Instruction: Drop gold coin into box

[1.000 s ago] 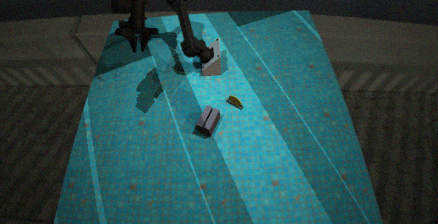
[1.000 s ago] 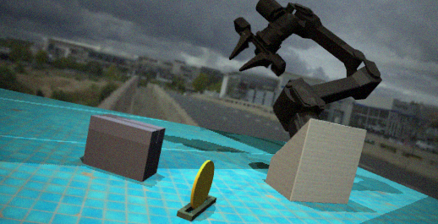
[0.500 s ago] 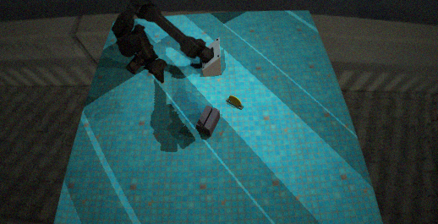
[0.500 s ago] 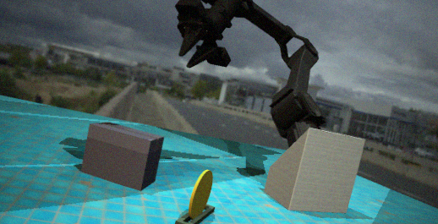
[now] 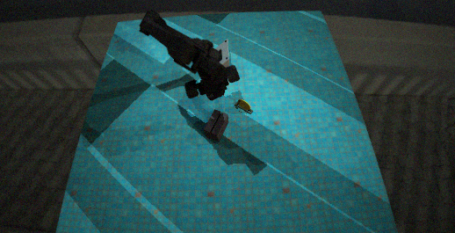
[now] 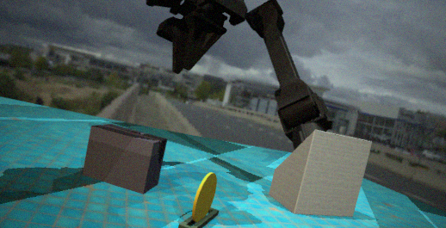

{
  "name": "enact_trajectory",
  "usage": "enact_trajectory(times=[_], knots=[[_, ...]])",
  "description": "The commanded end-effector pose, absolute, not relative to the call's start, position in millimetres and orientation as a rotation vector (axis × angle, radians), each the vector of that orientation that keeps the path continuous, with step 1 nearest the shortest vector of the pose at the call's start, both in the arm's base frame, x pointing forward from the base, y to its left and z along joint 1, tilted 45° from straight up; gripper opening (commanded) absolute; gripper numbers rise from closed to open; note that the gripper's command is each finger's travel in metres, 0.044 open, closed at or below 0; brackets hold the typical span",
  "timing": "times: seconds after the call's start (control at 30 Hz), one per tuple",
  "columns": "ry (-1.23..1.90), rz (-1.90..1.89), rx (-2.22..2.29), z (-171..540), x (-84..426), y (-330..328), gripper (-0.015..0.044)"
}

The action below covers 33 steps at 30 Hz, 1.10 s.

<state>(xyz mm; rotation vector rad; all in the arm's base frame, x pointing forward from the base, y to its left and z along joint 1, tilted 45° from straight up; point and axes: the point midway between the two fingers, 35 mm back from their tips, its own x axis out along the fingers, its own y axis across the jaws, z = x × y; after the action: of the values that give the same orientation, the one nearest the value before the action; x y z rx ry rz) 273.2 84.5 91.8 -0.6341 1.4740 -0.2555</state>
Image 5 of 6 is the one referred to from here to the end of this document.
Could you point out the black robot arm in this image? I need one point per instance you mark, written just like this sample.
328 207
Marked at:
184 50

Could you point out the gold coin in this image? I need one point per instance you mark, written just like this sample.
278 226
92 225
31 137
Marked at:
244 104

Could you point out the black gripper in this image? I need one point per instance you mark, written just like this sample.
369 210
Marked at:
191 87

